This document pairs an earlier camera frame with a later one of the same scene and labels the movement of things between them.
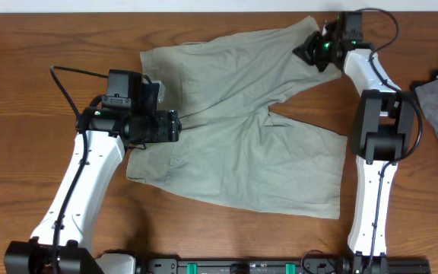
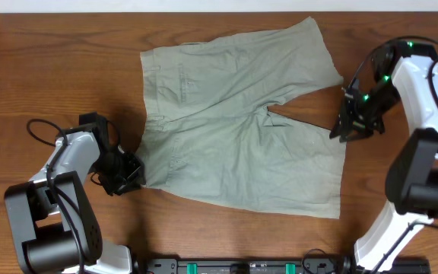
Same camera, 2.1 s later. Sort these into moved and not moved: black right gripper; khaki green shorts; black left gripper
Moved: black right gripper; black left gripper
Not moved: khaki green shorts
